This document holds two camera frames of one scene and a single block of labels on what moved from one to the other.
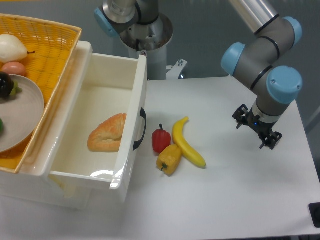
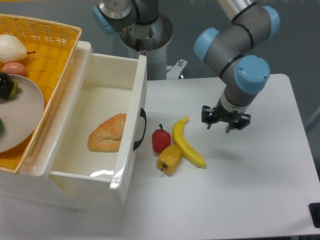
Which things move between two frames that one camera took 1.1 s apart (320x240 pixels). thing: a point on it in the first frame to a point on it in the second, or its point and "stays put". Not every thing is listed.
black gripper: (263, 128) to (236, 120)
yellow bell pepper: (169, 159) stays put
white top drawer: (100, 134) stays put
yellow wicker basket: (51, 48) stays put
